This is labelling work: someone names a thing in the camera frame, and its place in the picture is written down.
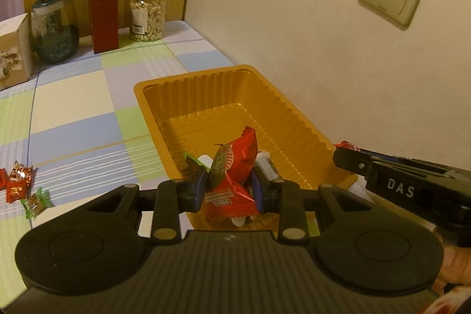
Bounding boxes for green candy wrapper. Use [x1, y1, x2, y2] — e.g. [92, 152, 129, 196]
[20, 187, 54, 220]

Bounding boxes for white silver snack packet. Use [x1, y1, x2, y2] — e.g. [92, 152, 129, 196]
[199, 154, 258, 228]

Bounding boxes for clear dark seaweed packet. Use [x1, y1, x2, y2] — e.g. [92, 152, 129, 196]
[254, 150, 283, 183]

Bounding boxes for person's right hand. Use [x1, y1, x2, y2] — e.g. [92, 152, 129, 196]
[433, 245, 471, 295]

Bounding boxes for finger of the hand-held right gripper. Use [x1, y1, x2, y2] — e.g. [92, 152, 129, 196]
[333, 147, 373, 177]

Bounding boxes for checked pastel tablecloth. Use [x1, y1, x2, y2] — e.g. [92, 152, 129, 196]
[0, 20, 369, 238]

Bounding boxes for dark red paper carton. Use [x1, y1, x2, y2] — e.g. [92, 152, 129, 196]
[83, 0, 120, 54]

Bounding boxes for orange plastic tray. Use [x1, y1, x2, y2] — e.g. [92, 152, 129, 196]
[133, 64, 360, 227]

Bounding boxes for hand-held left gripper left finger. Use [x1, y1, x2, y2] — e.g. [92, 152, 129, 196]
[84, 157, 207, 241]

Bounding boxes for person's right forearm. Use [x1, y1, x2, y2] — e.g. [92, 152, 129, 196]
[422, 284, 471, 314]

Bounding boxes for white cardboard box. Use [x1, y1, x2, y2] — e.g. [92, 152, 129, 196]
[0, 13, 34, 91]

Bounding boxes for large red snack packet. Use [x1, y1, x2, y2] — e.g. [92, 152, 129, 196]
[203, 126, 258, 227]

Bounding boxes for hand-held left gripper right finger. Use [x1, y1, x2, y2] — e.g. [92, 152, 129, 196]
[251, 166, 374, 241]

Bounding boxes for glass jar with dark contents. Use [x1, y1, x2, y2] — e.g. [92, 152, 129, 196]
[30, 0, 80, 64]

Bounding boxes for shiny red foil candy packet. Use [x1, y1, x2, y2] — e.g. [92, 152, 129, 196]
[5, 160, 34, 205]

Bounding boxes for plastic jar of nuts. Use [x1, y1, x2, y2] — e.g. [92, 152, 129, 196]
[129, 0, 166, 42]

